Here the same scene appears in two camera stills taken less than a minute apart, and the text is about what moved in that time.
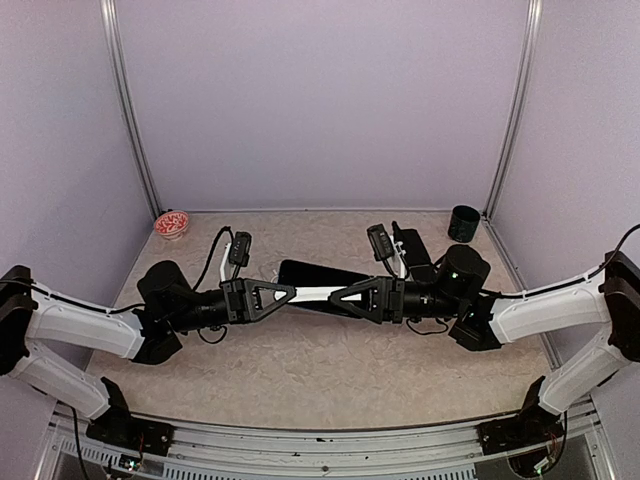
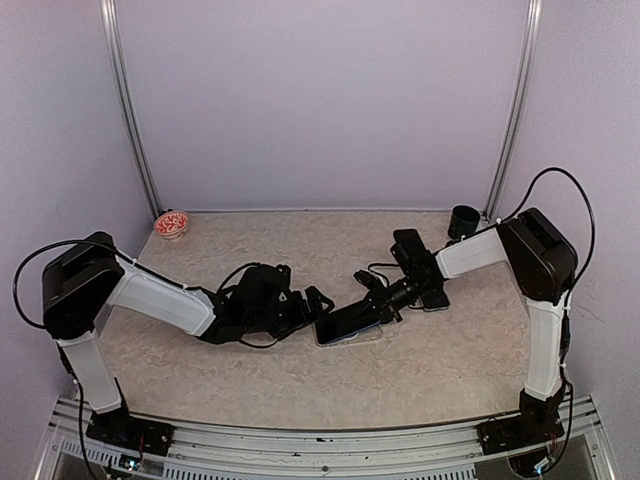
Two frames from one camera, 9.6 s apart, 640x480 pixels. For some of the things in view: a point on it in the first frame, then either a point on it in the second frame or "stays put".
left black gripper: x=243 y=299 -> x=302 y=316
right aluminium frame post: x=535 y=17 stays put
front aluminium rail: x=435 y=454 stays put
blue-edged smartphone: x=314 y=285 -> x=345 y=323
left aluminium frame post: x=110 y=27 stays put
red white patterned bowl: x=171 y=225 stays put
